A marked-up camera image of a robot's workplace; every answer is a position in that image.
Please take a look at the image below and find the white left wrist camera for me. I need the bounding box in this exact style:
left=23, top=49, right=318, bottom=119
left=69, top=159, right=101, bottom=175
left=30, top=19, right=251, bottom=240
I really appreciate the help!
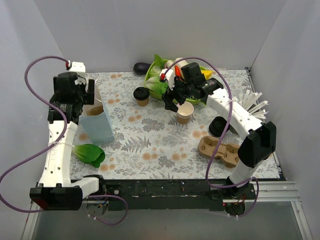
left=65, top=60, right=86, bottom=78

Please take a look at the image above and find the green plastic vegetable tray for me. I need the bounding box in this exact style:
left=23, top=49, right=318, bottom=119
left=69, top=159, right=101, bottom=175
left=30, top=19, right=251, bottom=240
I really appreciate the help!
left=144, top=57, right=213, bottom=105

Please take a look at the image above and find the stack of pulp cup carriers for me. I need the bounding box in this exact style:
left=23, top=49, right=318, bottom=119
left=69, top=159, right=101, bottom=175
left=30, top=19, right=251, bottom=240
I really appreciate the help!
left=198, top=135, right=240, bottom=168

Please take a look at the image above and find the stack of paper cups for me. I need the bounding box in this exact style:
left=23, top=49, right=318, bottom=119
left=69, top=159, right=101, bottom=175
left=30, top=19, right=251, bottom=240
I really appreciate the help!
left=176, top=101, right=194, bottom=125

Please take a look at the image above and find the pulp cup carrier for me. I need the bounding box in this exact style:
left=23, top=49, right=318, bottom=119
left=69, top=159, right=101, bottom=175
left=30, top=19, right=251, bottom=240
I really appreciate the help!
left=86, top=105, right=104, bottom=116

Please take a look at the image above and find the black cup lid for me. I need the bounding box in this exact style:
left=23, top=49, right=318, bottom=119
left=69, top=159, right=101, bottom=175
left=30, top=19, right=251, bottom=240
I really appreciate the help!
left=133, top=87, right=150, bottom=101

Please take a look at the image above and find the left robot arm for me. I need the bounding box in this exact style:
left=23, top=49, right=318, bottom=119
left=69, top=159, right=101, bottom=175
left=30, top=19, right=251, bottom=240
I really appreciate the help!
left=29, top=71, right=107, bottom=211

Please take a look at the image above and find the floral table mat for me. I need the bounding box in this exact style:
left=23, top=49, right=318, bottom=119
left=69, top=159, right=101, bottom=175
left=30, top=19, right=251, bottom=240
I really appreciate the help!
left=49, top=69, right=281, bottom=180

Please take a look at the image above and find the green lettuce head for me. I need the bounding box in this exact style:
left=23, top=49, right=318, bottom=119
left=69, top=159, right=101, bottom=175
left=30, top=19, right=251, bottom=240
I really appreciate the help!
left=145, top=75, right=168, bottom=95

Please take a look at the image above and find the purple cable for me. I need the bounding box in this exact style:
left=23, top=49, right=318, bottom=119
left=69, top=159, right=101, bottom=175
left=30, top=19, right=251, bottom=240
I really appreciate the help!
left=0, top=55, right=128, bottom=227
left=162, top=56, right=261, bottom=218

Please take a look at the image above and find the cup of white straws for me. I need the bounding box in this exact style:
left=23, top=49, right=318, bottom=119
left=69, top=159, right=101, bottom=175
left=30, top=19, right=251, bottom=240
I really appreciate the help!
left=236, top=90, right=269, bottom=120

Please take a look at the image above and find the light blue paper bag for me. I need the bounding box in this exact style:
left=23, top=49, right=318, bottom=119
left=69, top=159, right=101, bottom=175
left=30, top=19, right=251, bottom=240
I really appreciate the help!
left=79, top=81, right=115, bottom=145

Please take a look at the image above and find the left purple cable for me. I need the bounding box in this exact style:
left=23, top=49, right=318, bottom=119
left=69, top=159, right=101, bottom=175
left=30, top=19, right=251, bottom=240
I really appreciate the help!
left=0, top=55, right=128, bottom=227

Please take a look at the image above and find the stack of black lids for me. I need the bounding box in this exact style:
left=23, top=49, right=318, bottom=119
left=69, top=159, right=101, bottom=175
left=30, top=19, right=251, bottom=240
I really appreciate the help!
left=209, top=116, right=227, bottom=138

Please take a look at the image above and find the dark purple eggplant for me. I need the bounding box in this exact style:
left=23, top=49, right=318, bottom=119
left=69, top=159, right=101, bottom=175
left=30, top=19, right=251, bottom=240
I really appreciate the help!
left=133, top=62, right=151, bottom=76

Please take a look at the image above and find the yellow pepper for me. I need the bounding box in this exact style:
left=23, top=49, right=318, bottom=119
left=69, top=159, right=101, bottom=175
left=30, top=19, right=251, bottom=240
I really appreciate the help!
left=201, top=70, right=213, bottom=80

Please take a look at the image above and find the napa cabbage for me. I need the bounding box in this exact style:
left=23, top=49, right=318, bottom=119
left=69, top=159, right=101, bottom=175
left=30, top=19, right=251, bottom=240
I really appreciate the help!
left=174, top=57, right=188, bottom=68

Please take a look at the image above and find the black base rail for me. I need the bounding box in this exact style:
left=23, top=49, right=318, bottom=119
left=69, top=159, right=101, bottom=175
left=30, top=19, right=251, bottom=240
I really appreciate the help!
left=84, top=179, right=256, bottom=211

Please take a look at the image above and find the green bok choy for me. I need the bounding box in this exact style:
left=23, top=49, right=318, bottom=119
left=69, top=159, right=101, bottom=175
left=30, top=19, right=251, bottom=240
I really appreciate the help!
left=72, top=143, right=106, bottom=168

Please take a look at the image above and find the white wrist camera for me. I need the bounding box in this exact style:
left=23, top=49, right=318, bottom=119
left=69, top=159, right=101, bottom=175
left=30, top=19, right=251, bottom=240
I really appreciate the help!
left=159, top=68, right=176, bottom=90
left=65, top=60, right=86, bottom=78

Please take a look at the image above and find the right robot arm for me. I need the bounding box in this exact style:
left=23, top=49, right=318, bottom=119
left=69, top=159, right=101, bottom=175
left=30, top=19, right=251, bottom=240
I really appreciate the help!
left=159, top=62, right=277, bottom=199

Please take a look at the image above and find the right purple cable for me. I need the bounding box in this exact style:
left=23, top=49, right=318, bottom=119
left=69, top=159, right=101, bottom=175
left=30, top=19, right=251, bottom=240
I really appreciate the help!
left=162, top=56, right=261, bottom=218

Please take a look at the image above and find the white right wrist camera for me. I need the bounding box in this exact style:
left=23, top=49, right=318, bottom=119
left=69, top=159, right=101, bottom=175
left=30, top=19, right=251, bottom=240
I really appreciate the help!
left=159, top=68, right=176, bottom=90

